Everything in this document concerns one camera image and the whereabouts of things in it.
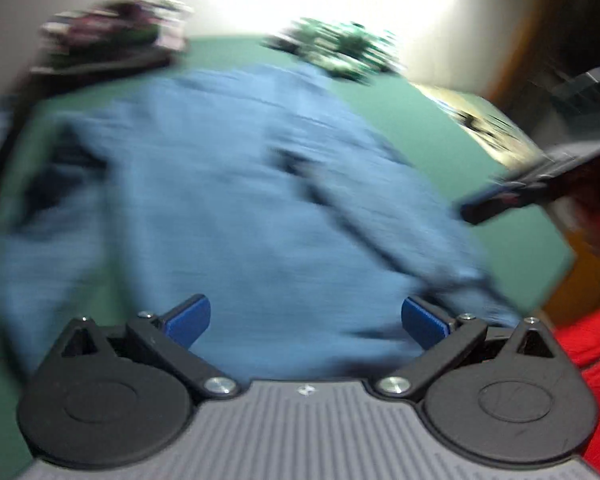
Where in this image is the wooden door frame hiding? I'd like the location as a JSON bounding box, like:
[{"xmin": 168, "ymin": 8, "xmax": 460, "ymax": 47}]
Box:
[{"xmin": 479, "ymin": 0, "xmax": 583, "ymax": 103}]

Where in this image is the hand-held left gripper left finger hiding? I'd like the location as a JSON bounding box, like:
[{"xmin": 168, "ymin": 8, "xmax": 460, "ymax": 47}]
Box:
[{"xmin": 59, "ymin": 294, "xmax": 242, "ymax": 403}]

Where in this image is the blue knit sweater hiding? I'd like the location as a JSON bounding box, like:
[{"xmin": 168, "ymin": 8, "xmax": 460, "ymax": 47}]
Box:
[{"xmin": 0, "ymin": 64, "xmax": 527, "ymax": 383}]

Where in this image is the green striped shirt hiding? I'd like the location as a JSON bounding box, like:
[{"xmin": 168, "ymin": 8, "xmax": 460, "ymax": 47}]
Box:
[{"xmin": 264, "ymin": 16, "xmax": 407, "ymax": 82}]

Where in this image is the pale green printed cloth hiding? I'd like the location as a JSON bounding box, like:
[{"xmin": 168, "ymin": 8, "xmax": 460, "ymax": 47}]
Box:
[{"xmin": 414, "ymin": 84, "xmax": 547, "ymax": 167}]

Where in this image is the red cloth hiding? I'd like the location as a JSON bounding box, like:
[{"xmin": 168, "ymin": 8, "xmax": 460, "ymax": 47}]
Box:
[{"xmin": 549, "ymin": 290, "xmax": 600, "ymax": 480}]

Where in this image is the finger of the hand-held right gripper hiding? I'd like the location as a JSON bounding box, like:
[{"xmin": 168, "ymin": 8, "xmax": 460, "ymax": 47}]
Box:
[{"xmin": 457, "ymin": 179, "xmax": 537, "ymax": 227}]

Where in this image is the red plaid shirt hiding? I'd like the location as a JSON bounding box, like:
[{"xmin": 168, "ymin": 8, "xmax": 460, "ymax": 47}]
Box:
[{"xmin": 39, "ymin": 0, "xmax": 192, "ymax": 61}]

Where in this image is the green bed sheet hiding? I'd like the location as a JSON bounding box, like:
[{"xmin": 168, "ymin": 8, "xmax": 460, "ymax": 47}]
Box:
[{"xmin": 0, "ymin": 34, "xmax": 577, "ymax": 480}]

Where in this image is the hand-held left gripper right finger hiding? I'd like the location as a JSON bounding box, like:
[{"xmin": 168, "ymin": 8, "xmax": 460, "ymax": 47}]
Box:
[{"xmin": 374, "ymin": 295, "xmax": 560, "ymax": 403}]

